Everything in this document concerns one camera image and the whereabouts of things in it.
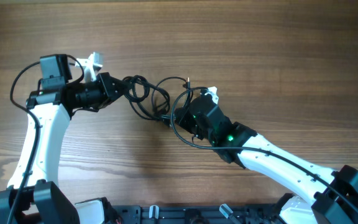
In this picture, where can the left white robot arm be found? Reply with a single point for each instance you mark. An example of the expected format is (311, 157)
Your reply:
(32, 194)

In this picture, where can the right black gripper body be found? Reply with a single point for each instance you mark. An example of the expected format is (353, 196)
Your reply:
(188, 121)

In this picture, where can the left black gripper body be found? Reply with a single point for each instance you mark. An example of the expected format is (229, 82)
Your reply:
(98, 94)

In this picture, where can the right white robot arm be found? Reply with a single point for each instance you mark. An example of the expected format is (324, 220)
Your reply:
(321, 194)

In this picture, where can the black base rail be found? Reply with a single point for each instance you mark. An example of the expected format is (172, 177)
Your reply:
(248, 214)

